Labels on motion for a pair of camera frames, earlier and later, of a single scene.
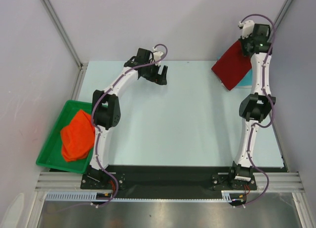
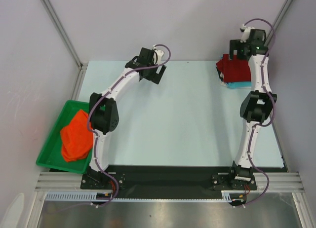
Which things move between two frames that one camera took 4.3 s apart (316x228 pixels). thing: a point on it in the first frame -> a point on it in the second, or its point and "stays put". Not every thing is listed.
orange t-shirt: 77,138 stays put
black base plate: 172,181 stays put
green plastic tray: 52,154 stays put
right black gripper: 247,47 -> 235,49
